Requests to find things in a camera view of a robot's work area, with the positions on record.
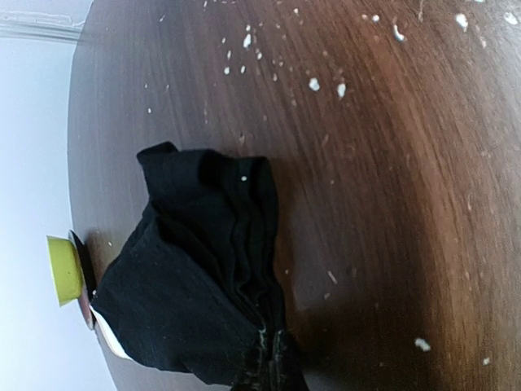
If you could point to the aluminium frame post right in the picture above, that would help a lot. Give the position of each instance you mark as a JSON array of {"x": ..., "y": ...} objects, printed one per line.
[{"x": 39, "y": 26}]

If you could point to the red floral plate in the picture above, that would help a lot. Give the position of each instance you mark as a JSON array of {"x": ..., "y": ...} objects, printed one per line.
[{"x": 90, "y": 282}]

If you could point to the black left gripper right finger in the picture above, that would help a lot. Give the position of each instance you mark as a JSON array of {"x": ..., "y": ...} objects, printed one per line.
[{"x": 285, "y": 371}]

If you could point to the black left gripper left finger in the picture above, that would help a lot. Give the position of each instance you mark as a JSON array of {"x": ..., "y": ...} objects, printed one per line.
[{"x": 254, "y": 374}]

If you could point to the black underwear beige waistband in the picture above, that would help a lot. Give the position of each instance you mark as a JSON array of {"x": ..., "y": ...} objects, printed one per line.
[{"x": 195, "y": 281}]

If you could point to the lime green plastic bowl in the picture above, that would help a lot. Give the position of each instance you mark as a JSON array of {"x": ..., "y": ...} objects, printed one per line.
[{"x": 65, "y": 269}]

